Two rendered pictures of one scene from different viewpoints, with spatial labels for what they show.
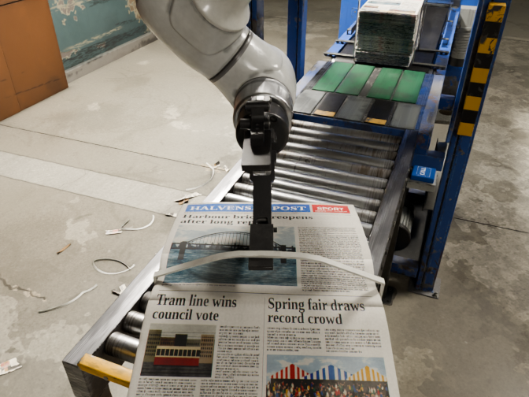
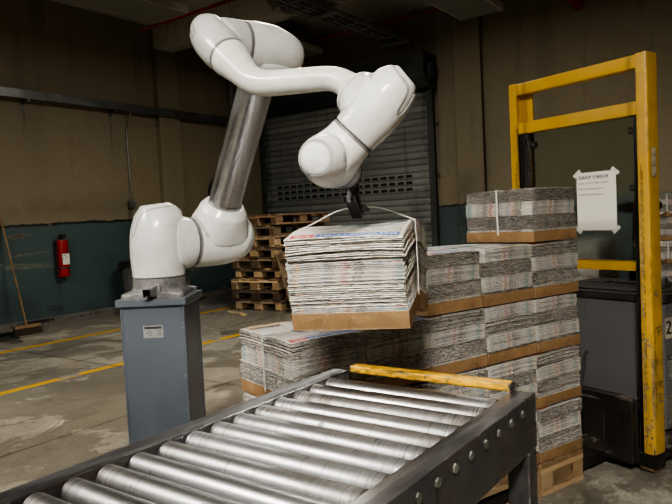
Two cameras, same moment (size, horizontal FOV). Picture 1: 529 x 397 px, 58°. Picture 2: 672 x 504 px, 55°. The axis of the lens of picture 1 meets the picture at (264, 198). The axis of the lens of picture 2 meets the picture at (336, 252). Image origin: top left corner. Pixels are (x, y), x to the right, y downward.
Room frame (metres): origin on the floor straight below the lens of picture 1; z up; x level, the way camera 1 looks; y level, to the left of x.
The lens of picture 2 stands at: (2.07, 0.35, 1.20)
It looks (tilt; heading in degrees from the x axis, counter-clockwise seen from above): 3 degrees down; 194
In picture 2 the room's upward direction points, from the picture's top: 3 degrees counter-clockwise
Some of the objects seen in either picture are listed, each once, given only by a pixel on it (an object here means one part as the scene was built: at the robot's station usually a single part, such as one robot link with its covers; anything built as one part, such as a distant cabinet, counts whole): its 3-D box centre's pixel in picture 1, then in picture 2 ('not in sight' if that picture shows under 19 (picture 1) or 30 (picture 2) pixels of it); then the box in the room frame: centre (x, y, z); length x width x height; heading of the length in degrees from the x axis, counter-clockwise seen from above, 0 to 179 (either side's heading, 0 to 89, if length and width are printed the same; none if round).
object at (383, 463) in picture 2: not in sight; (302, 452); (0.96, -0.02, 0.77); 0.47 x 0.05 x 0.05; 69
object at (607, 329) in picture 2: not in sight; (627, 358); (-1.50, 0.96, 0.40); 0.69 x 0.55 x 0.80; 49
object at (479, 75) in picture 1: (479, 72); not in sight; (1.60, -0.74, 1.05); 0.05 x 0.05 x 0.45; 69
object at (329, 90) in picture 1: (364, 100); not in sight; (2.09, -0.46, 0.75); 0.70 x 0.65 x 0.10; 159
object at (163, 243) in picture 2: not in sight; (160, 239); (0.34, -0.64, 1.17); 0.18 x 0.16 x 0.22; 145
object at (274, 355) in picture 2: not in sight; (401, 419); (-0.35, -0.05, 0.42); 1.17 x 0.39 x 0.83; 139
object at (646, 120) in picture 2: not in sight; (646, 255); (-1.00, 0.97, 0.97); 0.09 x 0.09 x 1.75; 49
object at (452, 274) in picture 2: not in sight; (420, 279); (-0.45, 0.03, 0.95); 0.38 x 0.29 x 0.23; 50
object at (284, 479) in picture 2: not in sight; (254, 477); (1.08, -0.07, 0.77); 0.47 x 0.05 x 0.05; 69
